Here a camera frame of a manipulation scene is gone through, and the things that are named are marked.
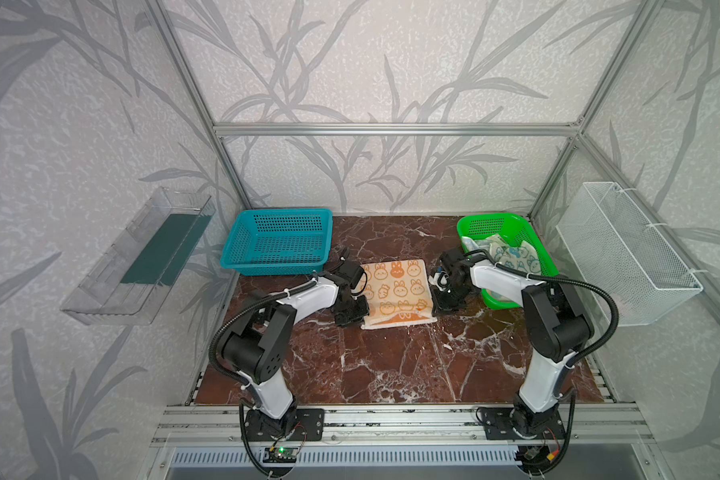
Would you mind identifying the orange bunny towel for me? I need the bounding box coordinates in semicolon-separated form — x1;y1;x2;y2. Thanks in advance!
361;259;437;330

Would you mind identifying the green plastic basket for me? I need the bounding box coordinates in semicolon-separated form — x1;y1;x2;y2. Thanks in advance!
457;213;559;277

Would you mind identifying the teal plastic basket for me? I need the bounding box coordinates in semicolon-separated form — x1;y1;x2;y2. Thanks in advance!
220;208;333;277

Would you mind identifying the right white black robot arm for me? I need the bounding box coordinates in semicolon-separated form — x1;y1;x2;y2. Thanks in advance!
431;248;620;438

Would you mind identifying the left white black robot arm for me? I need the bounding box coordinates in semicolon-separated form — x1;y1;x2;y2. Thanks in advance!
207;259;370;437

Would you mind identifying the blue bunny towel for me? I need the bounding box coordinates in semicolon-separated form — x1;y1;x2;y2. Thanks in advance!
461;234;542;274

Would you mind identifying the green lit circuit board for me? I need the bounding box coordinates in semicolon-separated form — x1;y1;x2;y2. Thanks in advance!
263;446;300;464

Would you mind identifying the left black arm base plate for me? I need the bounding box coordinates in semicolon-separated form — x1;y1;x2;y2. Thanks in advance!
242;408;325;442

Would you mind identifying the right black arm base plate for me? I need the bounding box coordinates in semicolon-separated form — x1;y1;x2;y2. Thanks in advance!
476;406;565;441

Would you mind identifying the pink item in wire basket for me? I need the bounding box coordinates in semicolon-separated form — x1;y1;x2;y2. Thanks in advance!
597;292;628;317

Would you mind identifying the white wire mesh basket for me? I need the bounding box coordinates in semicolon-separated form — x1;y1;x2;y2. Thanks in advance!
557;182;703;326

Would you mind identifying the right wired connector board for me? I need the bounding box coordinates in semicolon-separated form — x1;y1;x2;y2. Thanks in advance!
516;445;560;468

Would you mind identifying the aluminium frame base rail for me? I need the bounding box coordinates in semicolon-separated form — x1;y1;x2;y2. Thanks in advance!
138;403;673;479

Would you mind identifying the clear plastic wall shelf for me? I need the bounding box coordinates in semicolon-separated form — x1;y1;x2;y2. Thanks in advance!
60;187;216;326

